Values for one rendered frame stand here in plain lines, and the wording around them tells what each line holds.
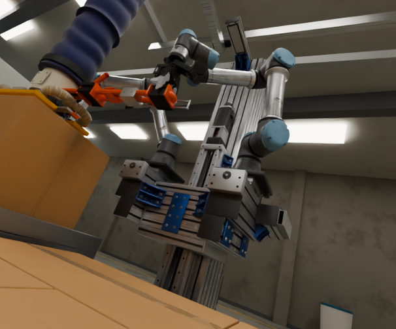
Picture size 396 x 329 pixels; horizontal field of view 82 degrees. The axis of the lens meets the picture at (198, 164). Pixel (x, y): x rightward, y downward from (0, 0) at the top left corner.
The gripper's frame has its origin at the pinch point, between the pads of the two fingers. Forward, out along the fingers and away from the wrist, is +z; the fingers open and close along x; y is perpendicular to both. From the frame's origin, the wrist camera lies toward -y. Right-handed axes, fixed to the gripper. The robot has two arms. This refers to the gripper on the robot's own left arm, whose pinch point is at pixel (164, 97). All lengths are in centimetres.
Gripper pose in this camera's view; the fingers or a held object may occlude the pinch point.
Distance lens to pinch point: 89.9
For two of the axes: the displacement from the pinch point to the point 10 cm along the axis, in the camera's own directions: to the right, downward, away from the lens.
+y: -9.1, -1.4, 3.8
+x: -2.8, -4.7, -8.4
